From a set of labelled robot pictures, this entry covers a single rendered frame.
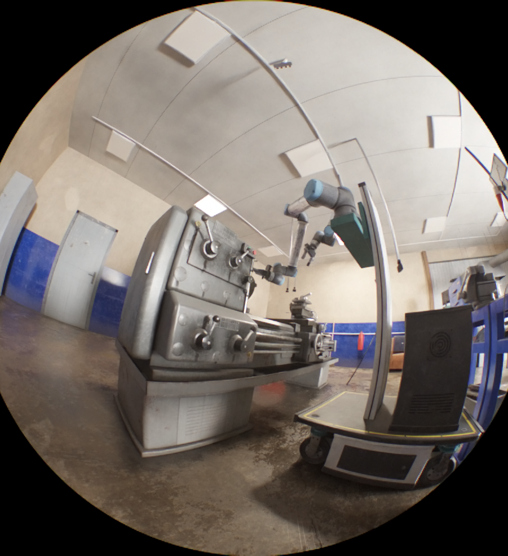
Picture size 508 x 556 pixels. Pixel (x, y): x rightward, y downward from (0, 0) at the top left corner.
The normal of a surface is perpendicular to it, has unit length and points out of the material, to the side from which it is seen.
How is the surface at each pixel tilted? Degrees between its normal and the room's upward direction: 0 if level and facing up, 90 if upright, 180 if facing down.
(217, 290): 90
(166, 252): 90
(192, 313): 90
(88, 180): 90
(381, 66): 180
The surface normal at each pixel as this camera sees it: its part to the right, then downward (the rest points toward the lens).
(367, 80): -0.15, 0.94
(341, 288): -0.61, -0.33
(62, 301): 0.77, -0.08
